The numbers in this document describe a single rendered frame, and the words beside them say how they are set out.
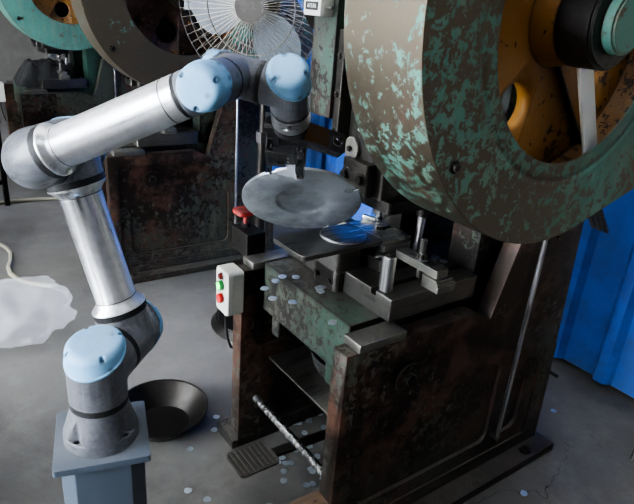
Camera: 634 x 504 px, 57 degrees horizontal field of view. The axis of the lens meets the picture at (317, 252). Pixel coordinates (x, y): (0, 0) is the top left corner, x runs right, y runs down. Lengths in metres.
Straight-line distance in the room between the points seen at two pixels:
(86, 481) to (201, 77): 0.84
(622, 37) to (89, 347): 1.10
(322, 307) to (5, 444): 1.14
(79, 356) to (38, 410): 1.02
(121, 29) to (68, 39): 1.75
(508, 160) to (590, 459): 1.39
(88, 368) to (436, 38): 0.85
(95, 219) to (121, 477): 0.53
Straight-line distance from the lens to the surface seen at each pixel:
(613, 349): 2.55
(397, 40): 0.90
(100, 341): 1.24
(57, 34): 4.24
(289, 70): 1.02
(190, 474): 1.91
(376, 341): 1.32
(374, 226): 1.59
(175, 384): 2.16
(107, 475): 1.34
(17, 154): 1.12
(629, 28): 1.15
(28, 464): 2.04
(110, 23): 2.51
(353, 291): 1.47
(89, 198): 1.25
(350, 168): 1.47
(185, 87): 0.93
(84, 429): 1.30
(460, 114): 0.95
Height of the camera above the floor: 1.33
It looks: 23 degrees down
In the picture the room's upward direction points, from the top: 5 degrees clockwise
